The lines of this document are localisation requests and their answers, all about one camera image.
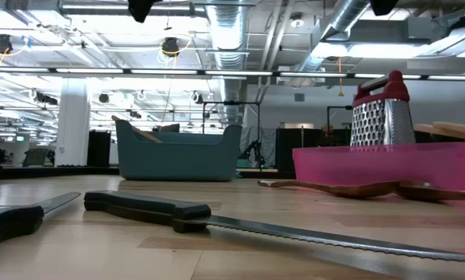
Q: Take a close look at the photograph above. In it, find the slotted light wooden spatula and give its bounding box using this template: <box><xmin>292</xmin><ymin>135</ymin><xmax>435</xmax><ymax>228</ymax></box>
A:
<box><xmin>110</xmin><ymin>114</ymin><xmax>164</xmax><ymax>144</ymax></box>

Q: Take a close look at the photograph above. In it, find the dark wooden spoon with label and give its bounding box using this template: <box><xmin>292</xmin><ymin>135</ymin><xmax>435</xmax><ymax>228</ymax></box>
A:
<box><xmin>257</xmin><ymin>179</ymin><xmax>400</xmax><ymax>200</ymax></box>

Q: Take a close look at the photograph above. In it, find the serrated bread knife black handle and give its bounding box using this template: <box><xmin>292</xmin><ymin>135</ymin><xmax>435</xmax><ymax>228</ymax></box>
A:
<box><xmin>83</xmin><ymin>189</ymin><xmax>465</xmax><ymax>264</ymax></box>

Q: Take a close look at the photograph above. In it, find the smooth-blade knife black handle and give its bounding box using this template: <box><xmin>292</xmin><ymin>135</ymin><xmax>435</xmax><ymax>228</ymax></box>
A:
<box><xmin>0</xmin><ymin>191</ymin><xmax>82</xmax><ymax>254</ymax></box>

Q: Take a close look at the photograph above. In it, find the black ceiling device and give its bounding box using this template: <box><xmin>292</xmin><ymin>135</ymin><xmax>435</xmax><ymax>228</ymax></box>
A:
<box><xmin>161</xmin><ymin>37</ymin><xmax>180</xmax><ymax>58</ymax></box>
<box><xmin>0</xmin><ymin>33</ymin><xmax>14</xmax><ymax>55</ymax></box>

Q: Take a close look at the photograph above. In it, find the long ceiling light strip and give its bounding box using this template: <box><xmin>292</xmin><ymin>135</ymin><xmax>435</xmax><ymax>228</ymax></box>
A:
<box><xmin>0</xmin><ymin>66</ymin><xmax>465</xmax><ymax>82</ymax></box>

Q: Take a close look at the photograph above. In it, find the white pillar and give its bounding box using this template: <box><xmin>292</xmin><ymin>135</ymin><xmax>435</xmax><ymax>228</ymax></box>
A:
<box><xmin>55</xmin><ymin>79</ymin><xmax>91</xmax><ymax>167</ymax></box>

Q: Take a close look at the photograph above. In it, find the black cabinet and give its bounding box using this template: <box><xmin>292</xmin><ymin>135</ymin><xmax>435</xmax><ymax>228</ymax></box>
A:
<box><xmin>86</xmin><ymin>130</ymin><xmax>112</xmax><ymax>168</ymax></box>

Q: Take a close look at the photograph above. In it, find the teal plastic bin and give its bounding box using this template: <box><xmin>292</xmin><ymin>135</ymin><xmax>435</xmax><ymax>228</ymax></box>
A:
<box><xmin>115</xmin><ymin>116</ymin><xmax>244</xmax><ymax>182</ymax></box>

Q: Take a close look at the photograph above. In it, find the pink plastic tray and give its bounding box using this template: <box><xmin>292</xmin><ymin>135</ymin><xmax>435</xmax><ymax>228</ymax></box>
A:
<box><xmin>292</xmin><ymin>141</ymin><xmax>465</xmax><ymax>191</ymax></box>

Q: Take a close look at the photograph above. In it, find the black partition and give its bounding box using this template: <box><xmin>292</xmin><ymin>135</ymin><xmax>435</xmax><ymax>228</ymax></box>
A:
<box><xmin>275</xmin><ymin>128</ymin><xmax>352</xmax><ymax>174</ymax></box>

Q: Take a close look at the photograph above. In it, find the grey chair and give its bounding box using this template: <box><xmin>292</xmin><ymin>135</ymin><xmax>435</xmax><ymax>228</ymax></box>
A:
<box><xmin>22</xmin><ymin>146</ymin><xmax>51</xmax><ymax>167</ymax></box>

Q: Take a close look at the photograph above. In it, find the distant black robot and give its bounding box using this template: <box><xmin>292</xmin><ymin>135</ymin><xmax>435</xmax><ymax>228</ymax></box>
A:
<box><xmin>249</xmin><ymin>139</ymin><xmax>267</xmax><ymax>169</ymax></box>

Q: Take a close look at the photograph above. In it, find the slanted silver ceiling duct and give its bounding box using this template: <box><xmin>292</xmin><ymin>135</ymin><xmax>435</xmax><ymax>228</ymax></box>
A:
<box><xmin>294</xmin><ymin>0</ymin><xmax>376</xmax><ymax>77</ymax></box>

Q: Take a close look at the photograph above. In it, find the yellow hanging cord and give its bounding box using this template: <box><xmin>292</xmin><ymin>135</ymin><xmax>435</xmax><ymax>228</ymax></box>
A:
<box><xmin>336</xmin><ymin>57</ymin><xmax>345</xmax><ymax>97</ymax></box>

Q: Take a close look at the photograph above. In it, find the corrugated silver ceiling duct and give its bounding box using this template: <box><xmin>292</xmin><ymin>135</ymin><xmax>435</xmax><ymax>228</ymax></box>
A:
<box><xmin>205</xmin><ymin>0</ymin><xmax>250</xmax><ymax>125</ymax></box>

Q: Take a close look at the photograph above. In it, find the metal box grater red handle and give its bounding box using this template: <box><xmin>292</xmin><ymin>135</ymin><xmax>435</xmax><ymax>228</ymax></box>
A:
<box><xmin>349</xmin><ymin>69</ymin><xmax>417</xmax><ymax>148</ymax></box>

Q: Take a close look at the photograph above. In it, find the black metal frame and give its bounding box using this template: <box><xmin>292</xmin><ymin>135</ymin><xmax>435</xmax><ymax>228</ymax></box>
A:
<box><xmin>201</xmin><ymin>100</ymin><xmax>262</xmax><ymax>148</ymax></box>
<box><xmin>326</xmin><ymin>105</ymin><xmax>352</xmax><ymax>131</ymax></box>

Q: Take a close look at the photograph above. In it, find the black table edge rail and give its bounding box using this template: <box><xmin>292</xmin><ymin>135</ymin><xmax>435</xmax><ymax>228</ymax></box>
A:
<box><xmin>0</xmin><ymin>166</ymin><xmax>121</xmax><ymax>180</ymax></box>

